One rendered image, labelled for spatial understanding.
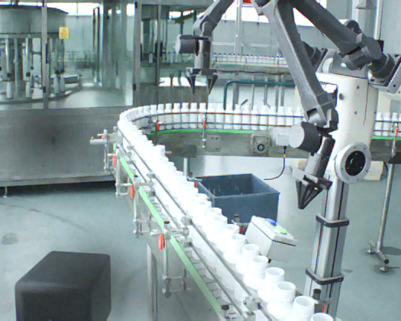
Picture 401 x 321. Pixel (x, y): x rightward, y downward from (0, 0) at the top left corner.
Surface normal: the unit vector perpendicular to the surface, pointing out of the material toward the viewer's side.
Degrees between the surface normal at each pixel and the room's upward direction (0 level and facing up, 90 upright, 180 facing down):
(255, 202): 90
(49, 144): 90
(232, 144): 90
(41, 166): 90
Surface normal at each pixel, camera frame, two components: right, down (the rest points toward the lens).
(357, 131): 0.30, 0.43
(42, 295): 0.01, 0.08
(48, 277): 0.03, -1.00
